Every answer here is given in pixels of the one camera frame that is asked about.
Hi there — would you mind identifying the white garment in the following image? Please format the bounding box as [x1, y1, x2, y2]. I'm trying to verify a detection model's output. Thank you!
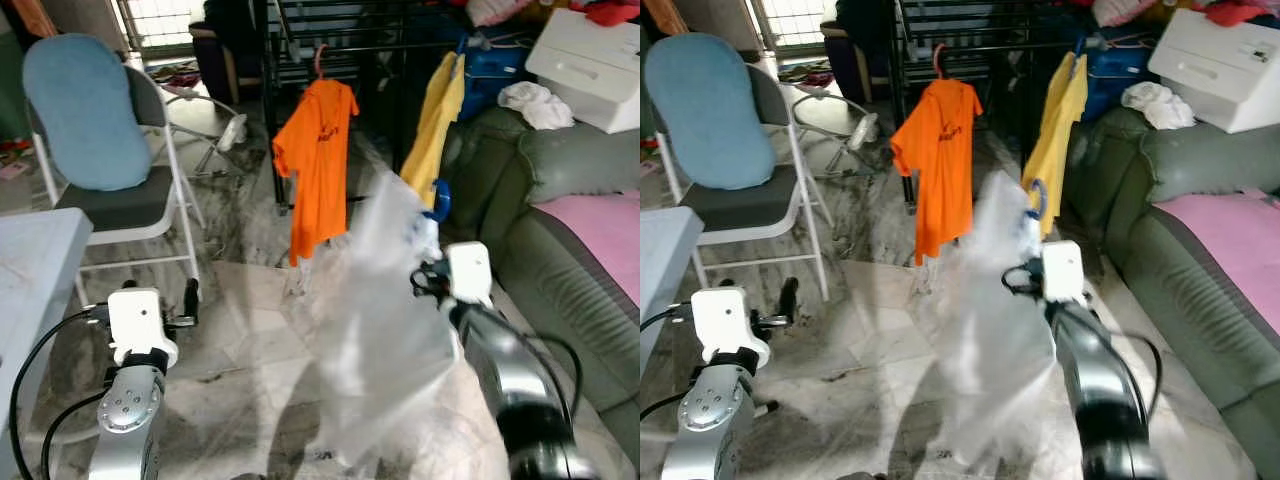
[905, 168, 1081, 471]
[290, 168, 513, 471]

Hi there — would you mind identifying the yellow shirt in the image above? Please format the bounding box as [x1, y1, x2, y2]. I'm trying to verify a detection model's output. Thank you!
[1020, 52, 1089, 239]
[400, 52, 467, 209]

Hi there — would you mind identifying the grey white folding chair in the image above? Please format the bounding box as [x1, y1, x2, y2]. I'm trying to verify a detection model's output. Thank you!
[650, 60, 833, 301]
[25, 60, 208, 306]

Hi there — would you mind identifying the white folding table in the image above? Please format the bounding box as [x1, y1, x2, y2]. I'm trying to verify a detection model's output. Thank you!
[640, 205, 706, 376]
[0, 208, 94, 476]

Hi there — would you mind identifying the green leather sofa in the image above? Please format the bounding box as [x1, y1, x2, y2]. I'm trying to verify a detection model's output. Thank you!
[1060, 105, 1280, 480]
[440, 105, 641, 471]

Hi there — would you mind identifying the orange printed t-shirt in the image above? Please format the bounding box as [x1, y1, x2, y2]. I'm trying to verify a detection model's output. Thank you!
[272, 78, 359, 267]
[890, 78, 984, 267]

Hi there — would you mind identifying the pink sofa cloth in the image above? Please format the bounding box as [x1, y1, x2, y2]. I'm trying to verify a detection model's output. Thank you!
[533, 190, 641, 307]
[1150, 190, 1280, 336]

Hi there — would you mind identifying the crumpled white cloth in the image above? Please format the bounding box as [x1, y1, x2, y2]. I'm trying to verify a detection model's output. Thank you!
[497, 80, 576, 131]
[1120, 80, 1196, 131]

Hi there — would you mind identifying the light blue cushion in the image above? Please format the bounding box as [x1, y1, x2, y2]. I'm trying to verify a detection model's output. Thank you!
[643, 33, 776, 191]
[22, 33, 153, 191]

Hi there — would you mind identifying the blue plastic storage box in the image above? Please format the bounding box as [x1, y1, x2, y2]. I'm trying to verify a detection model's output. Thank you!
[1085, 40, 1156, 121]
[462, 40, 536, 121]

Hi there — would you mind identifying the patterned floor mat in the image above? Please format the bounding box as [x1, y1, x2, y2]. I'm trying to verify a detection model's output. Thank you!
[150, 60, 201, 89]
[778, 60, 831, 86]

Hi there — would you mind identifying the dark armchair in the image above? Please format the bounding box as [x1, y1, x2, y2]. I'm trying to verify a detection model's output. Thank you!
[822, 0, 896, 103]
[188, 0, 269, 103]

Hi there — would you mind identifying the white box appliance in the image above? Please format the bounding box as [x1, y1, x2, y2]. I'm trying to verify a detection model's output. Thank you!
[1148, 8, 1280, 135]
[525, 8, 641, 135]

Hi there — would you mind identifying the green plastic bin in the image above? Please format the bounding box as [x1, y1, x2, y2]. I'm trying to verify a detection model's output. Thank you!
[0, 30, 29, 141]

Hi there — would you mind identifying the pink fabric bundle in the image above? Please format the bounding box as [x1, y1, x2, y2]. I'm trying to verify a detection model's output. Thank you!
[465, 0, 536, 28]
[1090, 0, 1161, 28]

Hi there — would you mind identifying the barred window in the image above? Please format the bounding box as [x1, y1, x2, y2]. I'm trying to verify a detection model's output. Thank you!
[750, 0, 836, 51]
[115, 0, 216, 56]

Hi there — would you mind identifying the red cloth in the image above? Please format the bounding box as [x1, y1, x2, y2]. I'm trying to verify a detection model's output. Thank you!
[1205, 0, 1271, 27]
[583, 0, 641, 27]

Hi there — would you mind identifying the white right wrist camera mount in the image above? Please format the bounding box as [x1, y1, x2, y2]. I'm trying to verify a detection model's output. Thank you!
[445, 242, 494, 307]
[1040, 240, 1086, 304]

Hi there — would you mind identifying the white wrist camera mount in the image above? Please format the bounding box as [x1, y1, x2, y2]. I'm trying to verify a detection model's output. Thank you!
[690, 288, 763, 366]
[107, 288, 179, 366]
[1040, 240, 1086, 304]
[445, 242, 494, 307]

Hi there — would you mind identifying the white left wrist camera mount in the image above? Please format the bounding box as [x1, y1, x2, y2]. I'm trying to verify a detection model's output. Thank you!
[690, 288, 763, 366]
[107, 288, 179, 366]

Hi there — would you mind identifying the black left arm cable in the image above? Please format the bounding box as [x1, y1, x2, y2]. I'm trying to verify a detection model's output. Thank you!
[40, 390, 106, 480]
[8, 308, 109, 480]
[640, 390, 686, 421]
[640, 305, 693, 336]

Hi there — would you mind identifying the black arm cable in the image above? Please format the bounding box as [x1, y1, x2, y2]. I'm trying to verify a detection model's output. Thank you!
[1120, 335, 1163, 421]
[640, 305, 693, 336]
[8, 308, 109, 480]
[528, 335, 586, 426]
[40, 390, 106, 480]
[640, 390, 686, 421]

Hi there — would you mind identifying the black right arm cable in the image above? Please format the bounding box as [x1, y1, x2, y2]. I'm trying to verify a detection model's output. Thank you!
[528, 335, 586, 426]
[1120, 335, 1163, 421]

